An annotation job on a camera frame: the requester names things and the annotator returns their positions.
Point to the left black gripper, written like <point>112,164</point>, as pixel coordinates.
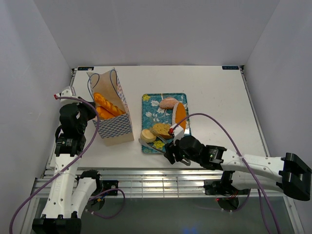
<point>92,112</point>

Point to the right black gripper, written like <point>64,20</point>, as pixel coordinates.
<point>169,150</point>

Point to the metal tongs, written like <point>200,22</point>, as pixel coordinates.
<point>158,144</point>

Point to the brown baguette slice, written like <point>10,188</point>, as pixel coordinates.
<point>162,129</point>

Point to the pale round bread slice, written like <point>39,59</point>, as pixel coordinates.
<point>147,136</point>

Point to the orange long fake bread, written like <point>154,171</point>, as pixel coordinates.
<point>103,113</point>

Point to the twisted braided fake bread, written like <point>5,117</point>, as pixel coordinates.
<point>108,106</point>

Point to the blue checkered paper bag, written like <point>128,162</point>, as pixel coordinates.
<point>115,126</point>

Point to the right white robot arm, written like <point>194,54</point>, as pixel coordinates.
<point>289,175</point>

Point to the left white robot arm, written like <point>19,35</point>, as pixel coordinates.
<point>69,194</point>

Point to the white-edged fake bread slice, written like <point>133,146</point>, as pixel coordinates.
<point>179,113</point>

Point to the pink round fake bread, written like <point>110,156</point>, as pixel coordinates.
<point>168,103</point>

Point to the teal floral tray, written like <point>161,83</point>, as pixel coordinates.
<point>152,113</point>

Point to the left blue corner label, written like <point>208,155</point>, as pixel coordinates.
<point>85,68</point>

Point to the blue corner label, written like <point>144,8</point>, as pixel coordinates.
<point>230,67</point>
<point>85,68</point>

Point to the right blue corner label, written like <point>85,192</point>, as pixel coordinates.
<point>230,67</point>

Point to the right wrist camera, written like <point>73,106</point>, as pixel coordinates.
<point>177,132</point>

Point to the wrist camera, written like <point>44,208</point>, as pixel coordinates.
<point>177,132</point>
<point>68,91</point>

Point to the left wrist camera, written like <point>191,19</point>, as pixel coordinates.
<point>68,91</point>

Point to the aluminium frame rail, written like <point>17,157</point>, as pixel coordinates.
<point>160,183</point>

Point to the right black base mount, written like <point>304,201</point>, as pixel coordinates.
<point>214,188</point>

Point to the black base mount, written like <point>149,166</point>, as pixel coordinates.
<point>214,188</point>
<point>109,184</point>

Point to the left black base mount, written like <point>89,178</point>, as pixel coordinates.
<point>109,184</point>

